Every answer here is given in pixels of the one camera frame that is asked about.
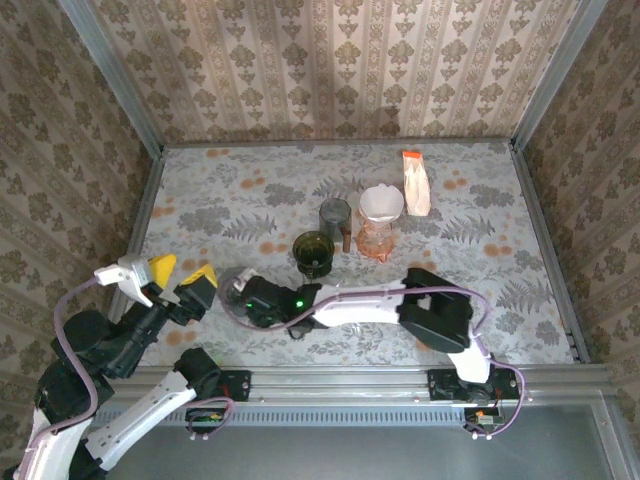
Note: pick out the green glass coffee dripper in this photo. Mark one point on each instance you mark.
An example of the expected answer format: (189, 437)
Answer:
(312, 250)

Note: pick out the pink glass server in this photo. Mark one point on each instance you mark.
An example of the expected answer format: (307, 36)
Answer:
(375, 247)

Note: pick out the white paper coffee filter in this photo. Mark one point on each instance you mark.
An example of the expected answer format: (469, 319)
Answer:
(382, 202)

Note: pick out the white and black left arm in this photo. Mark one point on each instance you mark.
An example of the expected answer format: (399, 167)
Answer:
(150, 405)

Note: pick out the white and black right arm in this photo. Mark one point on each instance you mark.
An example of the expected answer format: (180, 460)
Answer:
(360, 307)

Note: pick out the orange coffee filter pack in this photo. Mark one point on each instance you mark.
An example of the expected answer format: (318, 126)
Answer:
(417, 190)

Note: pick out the floral patterned tablecloth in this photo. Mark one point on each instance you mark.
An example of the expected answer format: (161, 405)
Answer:
(225, 200)

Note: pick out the small circuit board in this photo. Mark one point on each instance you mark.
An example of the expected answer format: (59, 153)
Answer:
(482, 417)
(205, 417)

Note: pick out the perforated metal strip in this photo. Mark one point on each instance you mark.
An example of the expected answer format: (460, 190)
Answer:
(325, 416)

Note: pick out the grey metal panel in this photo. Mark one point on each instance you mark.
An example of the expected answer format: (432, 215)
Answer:
(350, 455)

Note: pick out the wide aluminium frame rail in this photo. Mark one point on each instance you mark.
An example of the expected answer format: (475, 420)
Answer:
(340, 385)

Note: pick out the thin aluminium frame rail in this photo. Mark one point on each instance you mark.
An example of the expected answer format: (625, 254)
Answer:
(350, 142)

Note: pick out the aluminium frame post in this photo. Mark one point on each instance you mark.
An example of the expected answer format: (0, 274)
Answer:
(114, 80)
(556, 75)

